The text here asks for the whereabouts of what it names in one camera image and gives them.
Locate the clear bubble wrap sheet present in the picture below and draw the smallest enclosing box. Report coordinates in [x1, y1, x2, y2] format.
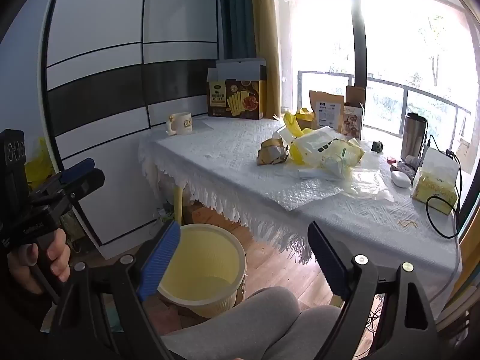
[262, 177, 346, 211]

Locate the brown cracker box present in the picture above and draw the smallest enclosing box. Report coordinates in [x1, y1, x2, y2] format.
[207, 58, 268, 121]

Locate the black and white wardrobe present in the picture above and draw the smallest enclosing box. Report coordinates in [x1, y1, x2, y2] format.
[40, 0, 226, 259]

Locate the cream cartoon mug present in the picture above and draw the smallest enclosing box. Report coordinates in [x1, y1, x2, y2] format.
[166, 112, 194, 136]

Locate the clear plastic bag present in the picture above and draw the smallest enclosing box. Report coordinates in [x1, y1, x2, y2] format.
[337, 154, 395, 204]

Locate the yellow bag on floor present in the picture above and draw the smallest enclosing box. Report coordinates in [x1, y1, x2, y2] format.
[24, 138, 58, 189]

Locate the yellow curtain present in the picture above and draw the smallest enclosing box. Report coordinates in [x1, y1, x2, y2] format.
[249, 0, 283, 119]

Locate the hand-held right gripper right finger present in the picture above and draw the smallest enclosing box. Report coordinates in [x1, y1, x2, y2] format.
[307, 221, 439, 360]

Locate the small open picture carton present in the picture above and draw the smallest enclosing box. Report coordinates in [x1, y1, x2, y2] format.
[341, 86, 367, 140]

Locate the yellow tissue box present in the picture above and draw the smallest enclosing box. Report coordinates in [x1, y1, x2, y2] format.
[410, 148, 461, 217]

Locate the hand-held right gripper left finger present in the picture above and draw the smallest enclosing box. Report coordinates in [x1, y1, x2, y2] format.
[49, 219, 182, 360]

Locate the white printed plastic bag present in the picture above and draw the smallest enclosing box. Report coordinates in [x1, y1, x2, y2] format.
[294, 127, 366, 179]

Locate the stainless steel tumbler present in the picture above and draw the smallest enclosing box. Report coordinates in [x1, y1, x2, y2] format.
[400, 112, 429, 164]

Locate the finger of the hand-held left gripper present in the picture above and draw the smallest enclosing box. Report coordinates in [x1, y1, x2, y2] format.
[62, 157, 96, 189]
[65, 169, 106, 204]

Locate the brown paper wrapper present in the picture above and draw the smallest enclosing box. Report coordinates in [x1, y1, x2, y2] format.
[257, 138, 290, 167]

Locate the cardboard box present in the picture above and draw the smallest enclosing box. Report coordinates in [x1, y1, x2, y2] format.
[190, 202, 241, 230]

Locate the kraft paper pouch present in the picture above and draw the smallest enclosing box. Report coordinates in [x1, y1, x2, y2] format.
[308, 90, 345, 133]

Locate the black cable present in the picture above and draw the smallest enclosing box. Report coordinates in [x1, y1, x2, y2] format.
[425, 134, 463, 239]

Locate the black balcony railing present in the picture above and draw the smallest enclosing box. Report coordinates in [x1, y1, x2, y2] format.
[297, 69, 472, 140]

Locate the yellow table leg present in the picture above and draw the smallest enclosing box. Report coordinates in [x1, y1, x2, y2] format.
[174, 185, 185, 226]

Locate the person's left hand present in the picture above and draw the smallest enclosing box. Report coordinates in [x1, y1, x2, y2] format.
[7, 229, 72, 295]

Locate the white earbuds case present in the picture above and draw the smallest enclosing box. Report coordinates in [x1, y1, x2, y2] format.
[390, 170, 412, 189]

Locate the teal curtain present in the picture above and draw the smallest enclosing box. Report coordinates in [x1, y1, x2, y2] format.
[217, 0, 258, 61]

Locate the yellow snack packet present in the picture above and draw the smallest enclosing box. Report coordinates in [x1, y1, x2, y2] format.
[295, 107, 316, 130]

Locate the pale yellow plastic wastebasket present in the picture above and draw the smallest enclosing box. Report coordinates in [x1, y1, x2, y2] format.
[155, 223, 248, 319]

